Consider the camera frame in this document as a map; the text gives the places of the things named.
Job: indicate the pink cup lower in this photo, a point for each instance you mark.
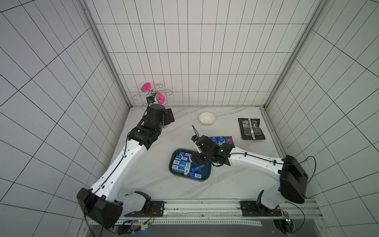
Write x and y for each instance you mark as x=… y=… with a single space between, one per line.
x=160 y=98

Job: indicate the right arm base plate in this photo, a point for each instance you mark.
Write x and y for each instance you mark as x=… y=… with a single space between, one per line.
x=251 y=209

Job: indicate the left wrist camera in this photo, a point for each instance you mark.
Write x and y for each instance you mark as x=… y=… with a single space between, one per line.
x=151 y=100

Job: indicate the teal storage tray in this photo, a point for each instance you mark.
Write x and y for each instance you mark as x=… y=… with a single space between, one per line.
x=176 y=170

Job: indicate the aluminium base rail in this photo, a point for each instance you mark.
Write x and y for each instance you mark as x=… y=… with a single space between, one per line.
x=222 y=212

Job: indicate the pink cup upper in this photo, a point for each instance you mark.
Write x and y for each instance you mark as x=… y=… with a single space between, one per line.
x=146 y=87

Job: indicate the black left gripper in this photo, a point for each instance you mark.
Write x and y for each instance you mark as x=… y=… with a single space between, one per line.
x=167 y=120

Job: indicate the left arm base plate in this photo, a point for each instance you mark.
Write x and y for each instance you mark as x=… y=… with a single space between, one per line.
x=152 y=208

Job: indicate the blue white pocket tissue pack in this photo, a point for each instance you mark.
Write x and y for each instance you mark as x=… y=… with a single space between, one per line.
x=221 y=140

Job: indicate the blue red pocket tissue pack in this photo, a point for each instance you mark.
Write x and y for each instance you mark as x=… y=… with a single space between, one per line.
x=229 y=140

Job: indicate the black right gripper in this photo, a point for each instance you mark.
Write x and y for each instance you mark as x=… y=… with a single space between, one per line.
x=196 y=158

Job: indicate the chrome cup holder stand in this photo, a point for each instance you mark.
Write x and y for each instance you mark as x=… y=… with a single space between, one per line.
x=142 y=96

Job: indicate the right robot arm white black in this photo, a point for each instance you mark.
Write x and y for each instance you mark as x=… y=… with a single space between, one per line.
x=290 y=178

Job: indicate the black snack bag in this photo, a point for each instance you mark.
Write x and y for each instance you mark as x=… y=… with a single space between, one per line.
x=250 y=129

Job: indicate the blue tissue pack front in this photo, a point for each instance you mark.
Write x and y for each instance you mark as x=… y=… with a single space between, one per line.
x=195 y=175

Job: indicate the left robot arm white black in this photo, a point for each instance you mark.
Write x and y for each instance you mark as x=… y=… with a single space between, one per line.
x=99 y=201

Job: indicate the white bowl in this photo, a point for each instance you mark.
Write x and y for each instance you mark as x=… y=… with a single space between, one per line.
x=207 y=118

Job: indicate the pink cup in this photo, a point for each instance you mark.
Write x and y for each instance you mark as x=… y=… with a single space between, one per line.
x=160 y=98
x=146 y=87

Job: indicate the dark blue Tempo tissue pack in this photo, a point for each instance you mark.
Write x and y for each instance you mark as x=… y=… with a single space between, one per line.
x=198 y=168

